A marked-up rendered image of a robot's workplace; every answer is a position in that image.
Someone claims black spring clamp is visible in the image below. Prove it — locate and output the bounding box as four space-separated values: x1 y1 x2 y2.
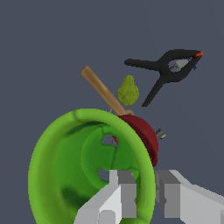
123 48 204 108

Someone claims green bowl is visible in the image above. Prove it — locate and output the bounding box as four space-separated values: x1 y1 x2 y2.
27 108 157 224

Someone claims yellow-green pear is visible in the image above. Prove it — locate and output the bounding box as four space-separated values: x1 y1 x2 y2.
117 74 140 107

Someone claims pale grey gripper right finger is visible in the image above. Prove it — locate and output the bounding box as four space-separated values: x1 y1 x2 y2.
154 169 224 224

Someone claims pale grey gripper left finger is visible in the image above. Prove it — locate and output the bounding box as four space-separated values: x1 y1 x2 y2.
73 169 137 224

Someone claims small grey and blue object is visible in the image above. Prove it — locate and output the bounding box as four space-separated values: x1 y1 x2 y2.
172 57 198 72

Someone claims small grey metal object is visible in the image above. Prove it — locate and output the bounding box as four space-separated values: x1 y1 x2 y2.
155 128 167 141

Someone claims red plunger with wooden handle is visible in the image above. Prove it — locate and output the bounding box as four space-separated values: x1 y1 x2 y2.
80 65 159 168

